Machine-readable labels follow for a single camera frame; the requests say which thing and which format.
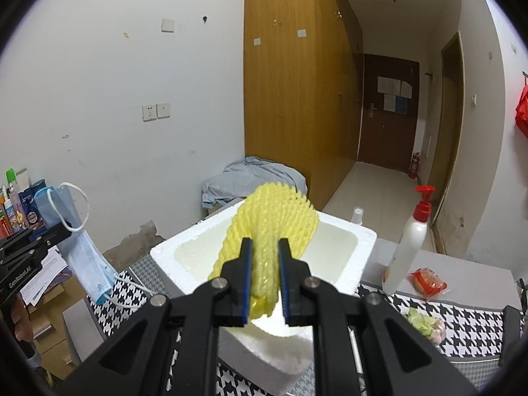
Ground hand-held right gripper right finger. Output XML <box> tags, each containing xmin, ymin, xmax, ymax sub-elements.
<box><xmin>277</xmin><ymin>237</ymin><xmax>481</xmax><ymax>396</ymax></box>

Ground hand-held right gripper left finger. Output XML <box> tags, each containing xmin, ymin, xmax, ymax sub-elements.
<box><xmin>53</xmin><ymin>237</ymin><xmax>254</xmax><ymax>396</ymax></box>

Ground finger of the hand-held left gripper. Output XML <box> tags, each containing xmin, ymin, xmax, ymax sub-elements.
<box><xmin>0</xmin><ymin>223</ymin><xmax>74</xmax><ymax>261</ymax></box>

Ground blue face mask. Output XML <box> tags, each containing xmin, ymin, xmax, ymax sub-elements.
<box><xmin>34</xmin><ymin>181</ymin><xmax>145</xmax><ymax>310</ymax></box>

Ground yellow foam fruit net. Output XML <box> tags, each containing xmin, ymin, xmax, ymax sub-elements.
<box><xmin>207</xmin><ymin>182</ymin><xmax>320</xmax><ymax>320</ymax></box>

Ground person's left hand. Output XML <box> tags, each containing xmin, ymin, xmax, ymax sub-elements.
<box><xmin>5</xmin><ymin>295</ymin><xmax>37</xmax><ymax>349</ymax></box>

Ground printed paper sheets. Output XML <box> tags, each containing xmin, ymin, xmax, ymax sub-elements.
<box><xmin>18</xmin><ymin>243</ymin><xmax>77</xmax><ymax>306</ymax></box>

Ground row of toiletry bottles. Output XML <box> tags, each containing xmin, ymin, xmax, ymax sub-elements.
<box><xmin>0</xmin><ymin>168</ymin><xmax>47</xmax><ymax>238</ymax></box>

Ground wooden drawer cabinet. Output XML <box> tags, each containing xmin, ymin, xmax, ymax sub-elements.
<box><xmin>16</xmin><ymin>272</ymin><xmax>93</xmax><ymax>380</ymax></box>

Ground grey-blue crumpled cloth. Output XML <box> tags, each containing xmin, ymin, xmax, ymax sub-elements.
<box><xmin>201</xmin><ymin>156</ymin><xmax>308</xmax><ymax>210</ymax></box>

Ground white pump bottle red cap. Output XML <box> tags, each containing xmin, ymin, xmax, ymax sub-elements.
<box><xmin>381</xmin><ymin>185</ymin><xmax>437</xmax><ymax>296</ymax></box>

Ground red snack packet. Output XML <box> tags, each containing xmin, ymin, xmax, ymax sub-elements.
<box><xmin>406</xmin><ymin>267</ymin><xmax>449</xmax><ymax>302</ymax></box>

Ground green snack packet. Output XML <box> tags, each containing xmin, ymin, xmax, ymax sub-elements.
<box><xmin>406</xmin><ymin>307</ymin><xmax>447</xmax><ymax>345</ymax></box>

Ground wooden wardrobe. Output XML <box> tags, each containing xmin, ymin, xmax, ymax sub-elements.
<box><xmin>243</xmin><ymin>0</ymin><xmax>364</xmax><ymax>211</ymax></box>

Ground dark brown entrance door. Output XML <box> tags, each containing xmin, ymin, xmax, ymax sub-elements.
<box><xmin>358</xmin><ymin>53</ymin><xmax>420</xmax><ymax>173</ymax></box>

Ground houndstooth tablecloth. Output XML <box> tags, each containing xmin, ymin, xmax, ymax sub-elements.
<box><xmin>88</xmin><ymin>251</ymin><xmax>524</xmax><ymax>396</ymax></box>

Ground light wooden side door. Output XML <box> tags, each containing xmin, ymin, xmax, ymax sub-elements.
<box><xmin>429</xmin><ymin>31</ymin><xmax>466</xmax><ymax>252</ymax></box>

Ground black phone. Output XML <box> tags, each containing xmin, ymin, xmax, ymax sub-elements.
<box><xmin>499</xmin><ymin>305</ymin><xmax>524</xmax><ymax>370</ymax></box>

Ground red plastic bag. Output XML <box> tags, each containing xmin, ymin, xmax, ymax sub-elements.
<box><xmin>515</xmin><ymin>83</ymin><xmax>528</xmax><ymax>139</ymax></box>

